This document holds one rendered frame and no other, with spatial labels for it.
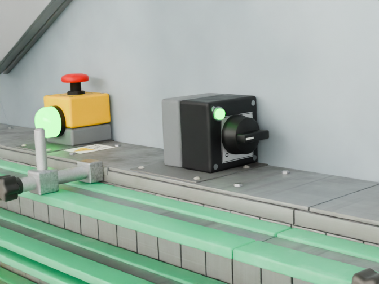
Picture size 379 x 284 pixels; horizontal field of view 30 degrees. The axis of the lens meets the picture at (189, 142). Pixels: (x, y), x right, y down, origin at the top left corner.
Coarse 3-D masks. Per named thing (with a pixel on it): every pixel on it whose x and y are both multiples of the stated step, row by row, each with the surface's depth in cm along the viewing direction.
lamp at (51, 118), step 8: (40, 112) 99; (48, 112) 98; (56, 112) 99; (40, 120) 99; (48, 120) 98; (56, 120) 98; (64, 120) 99; (48, 128) 98; (56, 128) 99; (64, 128) 99; (48, 136) 99; (56, 136) 100
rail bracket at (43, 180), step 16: (96, 160) 85; (0, 176) 77; (32, 176) 79; (48, 176) 79; (64, 176) 81; (80, 176) 83; (96, 176) 84; (0, 192) 77; (16, 192) 77; (32, 192) 80; (48, 192) 80
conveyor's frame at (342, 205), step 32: (0, 128) 121; (32, 128) 119; (32, 160) 97; (64, 160) 91; (128, 160) 88; (160, 160) 87; (160, 192) 77; (192, 192) 73; (224, 192) 70; (256, 192) 69; (288, 192) 68; (320, 192) 68; (352, 192) 67; (320, 224) 62; (352, 224) 59
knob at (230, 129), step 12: (228, 120) 78; (240, 120) 77; (252, 120) 78; (228, 132) 77; (240, 132) 77; (252, 132) 77; (264, 132) 78; (228, 144) 78; (240, 144) 77; (252, 144) 78
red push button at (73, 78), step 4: (64, 76) 101; (68, 76) 101; (72, 76) 100; (76, 76) 100; (80, 76) 101; (84, 76) 101; (88, 76) 102; (64, 80) 101; (68, 80) 100; (72, 80) 100; (76, 80) 100; (80, 80) 101; (84, 80) 101; (88, 80) 102; (72, 84) 102; (76, 84) 102; (80, 84) 102; (72, 88) 102; (76, 88) 102; (80, 88) 102
